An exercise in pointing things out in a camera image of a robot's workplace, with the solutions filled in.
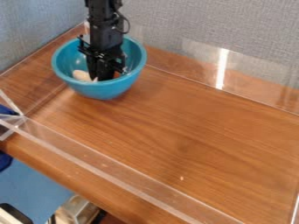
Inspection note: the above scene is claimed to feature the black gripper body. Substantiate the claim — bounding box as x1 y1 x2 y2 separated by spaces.
76 17 128 73

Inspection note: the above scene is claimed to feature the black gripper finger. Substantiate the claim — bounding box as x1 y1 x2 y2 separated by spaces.
87 56 100 81
98 57 127 81

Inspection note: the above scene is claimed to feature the toy mushroom brown cap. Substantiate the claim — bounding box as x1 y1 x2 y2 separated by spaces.
72 69 130 82

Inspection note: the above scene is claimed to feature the blue plastic bowl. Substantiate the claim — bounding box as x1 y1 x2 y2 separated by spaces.
51 36 147 100

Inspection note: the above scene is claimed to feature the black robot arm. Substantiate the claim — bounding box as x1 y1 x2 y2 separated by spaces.
79 0 128 81

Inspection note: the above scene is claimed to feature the clear acrylic front barrier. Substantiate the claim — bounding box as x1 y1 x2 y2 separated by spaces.
0 90 243 224

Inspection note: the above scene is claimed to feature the clear acrylic barrier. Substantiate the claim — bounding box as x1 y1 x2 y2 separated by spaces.
0 90 243 224
83 19 299 116

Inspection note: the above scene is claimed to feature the clear acrylic back barrier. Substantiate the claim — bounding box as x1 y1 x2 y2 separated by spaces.
83 19 299 116

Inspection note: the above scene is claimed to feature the dark blue cloth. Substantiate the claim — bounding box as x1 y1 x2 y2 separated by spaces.
0 104 19 172

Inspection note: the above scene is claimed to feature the black white device corner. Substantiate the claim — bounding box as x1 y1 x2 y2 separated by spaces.
0 203 34 224

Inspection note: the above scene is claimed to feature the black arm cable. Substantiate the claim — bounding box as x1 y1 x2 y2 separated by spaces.
114 11 131 35

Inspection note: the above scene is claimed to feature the grey metal table frame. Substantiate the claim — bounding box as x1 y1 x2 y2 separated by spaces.
46 195 99 224

